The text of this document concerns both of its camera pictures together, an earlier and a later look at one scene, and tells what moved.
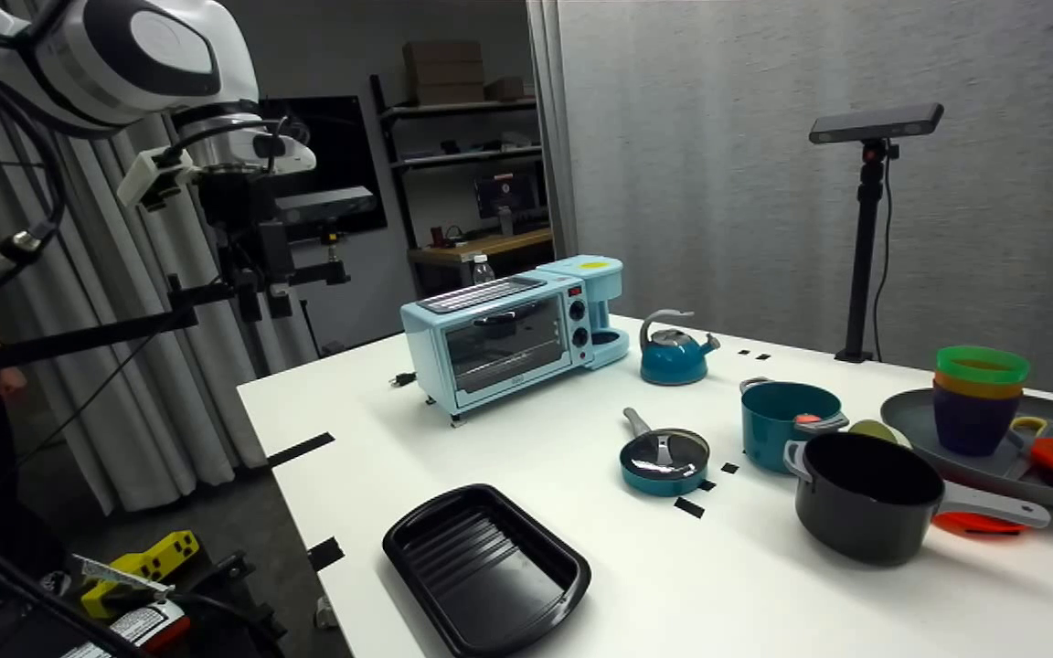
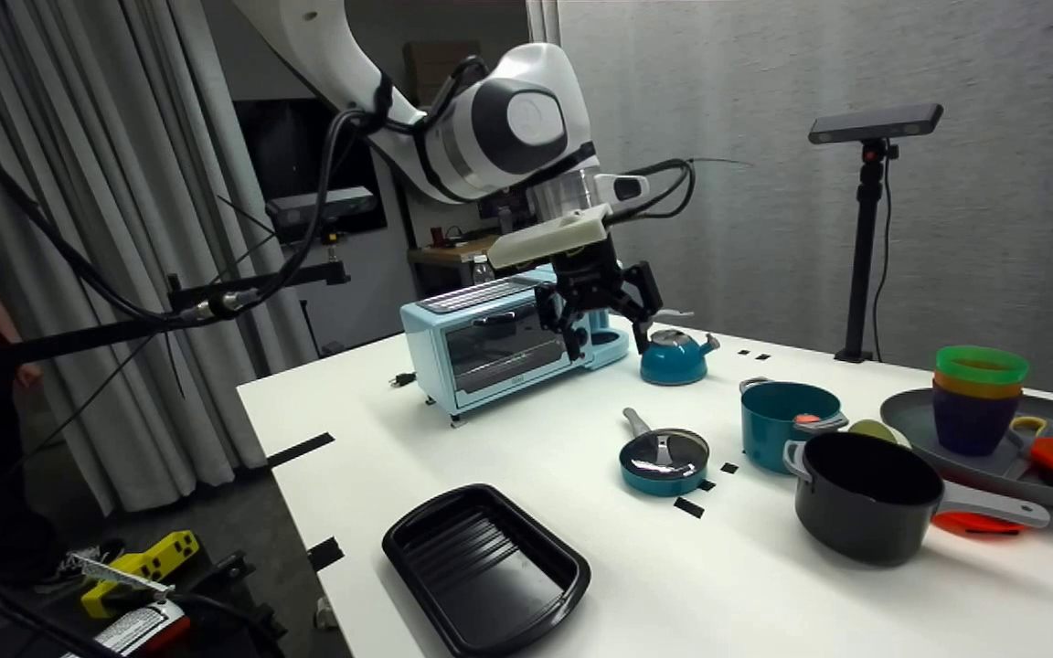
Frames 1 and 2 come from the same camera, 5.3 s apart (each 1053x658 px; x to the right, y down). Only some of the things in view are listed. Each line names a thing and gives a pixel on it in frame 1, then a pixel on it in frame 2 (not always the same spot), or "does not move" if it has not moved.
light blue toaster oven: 501,337 does not move
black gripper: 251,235 to 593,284
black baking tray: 489,574 does not move
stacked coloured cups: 974,396 does not move
